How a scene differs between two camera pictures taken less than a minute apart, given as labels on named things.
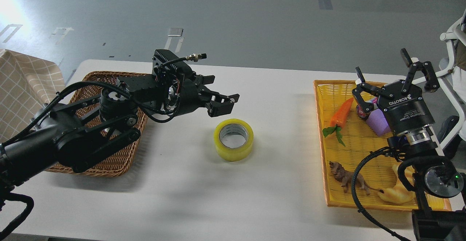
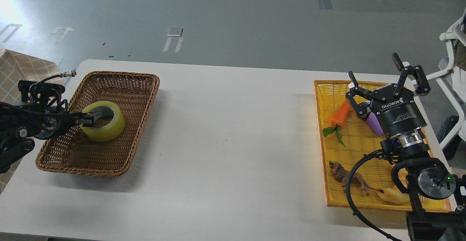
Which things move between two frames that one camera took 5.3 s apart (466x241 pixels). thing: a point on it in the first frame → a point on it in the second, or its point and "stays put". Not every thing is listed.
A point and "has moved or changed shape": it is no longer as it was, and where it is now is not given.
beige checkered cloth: x=27 y=83 stays put
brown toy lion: x=346 y=177 stays put
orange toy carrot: x=337 y=119 stays put
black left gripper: x=193 y=97 → x=55 y=122
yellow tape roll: x=233 y=140 has moved or changed shape
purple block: x=376 y=120 stays put
